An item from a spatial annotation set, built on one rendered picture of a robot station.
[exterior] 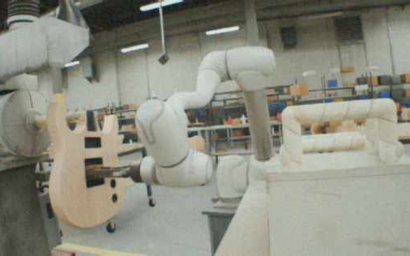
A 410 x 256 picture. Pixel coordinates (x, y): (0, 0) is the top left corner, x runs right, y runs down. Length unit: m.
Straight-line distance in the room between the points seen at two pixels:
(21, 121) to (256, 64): 0.90
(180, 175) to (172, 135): 0.13
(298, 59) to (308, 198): 11.43
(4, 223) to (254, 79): 1.14
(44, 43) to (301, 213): 0.74
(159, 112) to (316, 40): 11.58
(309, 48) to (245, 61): 10.91
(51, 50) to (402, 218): 0.88
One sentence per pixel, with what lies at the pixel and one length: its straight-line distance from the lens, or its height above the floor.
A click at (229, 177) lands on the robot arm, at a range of 1.42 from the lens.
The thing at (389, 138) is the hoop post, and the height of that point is 1.14.
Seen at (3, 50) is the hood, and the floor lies 1.48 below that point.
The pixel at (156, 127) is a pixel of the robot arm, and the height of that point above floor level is 1.19.
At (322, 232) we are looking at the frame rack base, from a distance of 0.51.
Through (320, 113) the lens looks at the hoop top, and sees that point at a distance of 0.47.
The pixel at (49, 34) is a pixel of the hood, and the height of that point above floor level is 1.47.
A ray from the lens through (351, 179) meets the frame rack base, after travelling 0.49.
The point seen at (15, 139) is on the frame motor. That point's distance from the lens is 1.05.
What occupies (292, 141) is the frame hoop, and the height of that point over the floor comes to 1.15.
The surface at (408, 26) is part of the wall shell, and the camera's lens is 13.28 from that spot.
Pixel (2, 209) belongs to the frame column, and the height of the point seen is 0.94.
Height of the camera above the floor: 1.21
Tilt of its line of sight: 3 degrees down
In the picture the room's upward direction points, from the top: 6 degrees counter-clockwise
